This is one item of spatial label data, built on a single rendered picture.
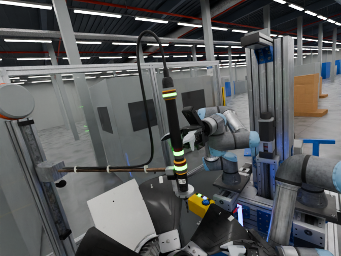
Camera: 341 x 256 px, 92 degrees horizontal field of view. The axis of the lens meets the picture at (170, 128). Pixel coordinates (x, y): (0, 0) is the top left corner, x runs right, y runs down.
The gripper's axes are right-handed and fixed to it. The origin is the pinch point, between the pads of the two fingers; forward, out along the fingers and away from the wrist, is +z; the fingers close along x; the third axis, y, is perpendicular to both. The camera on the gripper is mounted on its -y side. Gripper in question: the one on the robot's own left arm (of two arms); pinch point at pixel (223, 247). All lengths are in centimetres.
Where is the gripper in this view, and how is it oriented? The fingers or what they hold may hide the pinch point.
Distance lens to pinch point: 85.0
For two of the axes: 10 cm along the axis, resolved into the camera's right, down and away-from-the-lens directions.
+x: 1.9, 9.3, 3.2
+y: -2.2, 3.5, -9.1
